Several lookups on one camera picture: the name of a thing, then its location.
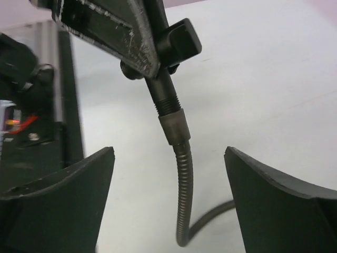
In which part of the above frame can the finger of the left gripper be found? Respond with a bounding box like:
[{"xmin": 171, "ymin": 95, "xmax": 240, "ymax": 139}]
[{"xmin": 30, "ymin": 1, "xmax": 168, "ymax": 79}]

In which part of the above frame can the dark corrugated flexible hose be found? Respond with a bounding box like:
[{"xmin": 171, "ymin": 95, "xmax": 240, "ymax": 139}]
[{"xmin": 158, "ymin": 108, "xmax": 235, "ymax": 248}]

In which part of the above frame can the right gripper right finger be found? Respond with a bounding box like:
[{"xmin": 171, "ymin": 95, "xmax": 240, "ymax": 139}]
[{"xmin": 224, "ymin": 147, "xmax": 336, "ymax": 253}]

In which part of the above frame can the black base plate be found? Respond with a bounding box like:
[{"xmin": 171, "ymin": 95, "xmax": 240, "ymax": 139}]
[{"xmin": 1, "ymin": 31, "xmax": 84, "ymax": 192}]

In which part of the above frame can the black T-shaped connector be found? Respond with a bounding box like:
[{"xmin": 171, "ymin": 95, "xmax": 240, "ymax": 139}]
[{"xmin": 120, "ymin": 17, "xmax": 203, "ymax": 117}]

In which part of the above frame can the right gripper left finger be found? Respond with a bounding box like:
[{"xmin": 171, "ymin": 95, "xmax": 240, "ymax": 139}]
[{"xmin": 1, "ymin": 147, "xmax": 115, "ymax": 252}]

